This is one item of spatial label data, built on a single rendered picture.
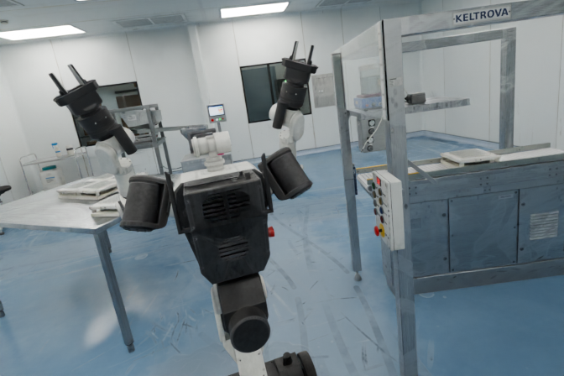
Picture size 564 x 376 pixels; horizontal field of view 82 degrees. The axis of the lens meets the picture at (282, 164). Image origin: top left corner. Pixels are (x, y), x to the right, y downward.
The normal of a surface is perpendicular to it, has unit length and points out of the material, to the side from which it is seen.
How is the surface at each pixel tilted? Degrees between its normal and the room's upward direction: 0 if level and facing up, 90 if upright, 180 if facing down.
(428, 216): 90
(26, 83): 90
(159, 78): 90
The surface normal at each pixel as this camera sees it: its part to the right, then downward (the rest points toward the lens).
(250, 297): 0.11, -0.55
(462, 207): 0.02, 0.22
